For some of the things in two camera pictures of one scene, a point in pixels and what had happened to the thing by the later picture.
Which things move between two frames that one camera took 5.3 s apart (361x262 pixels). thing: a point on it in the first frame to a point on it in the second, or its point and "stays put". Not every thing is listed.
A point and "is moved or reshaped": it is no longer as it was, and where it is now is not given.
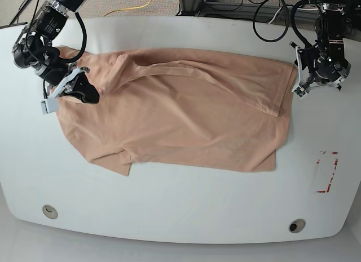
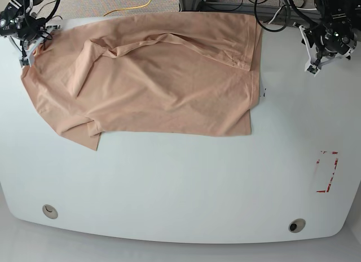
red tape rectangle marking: x=331 y=178 stays put
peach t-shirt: x=180 y=109 is moved or reshaped
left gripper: x=82 y=88 to x=29 y=45
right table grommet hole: x=296 y=225 stays put
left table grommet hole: x=50 y=211 stays put
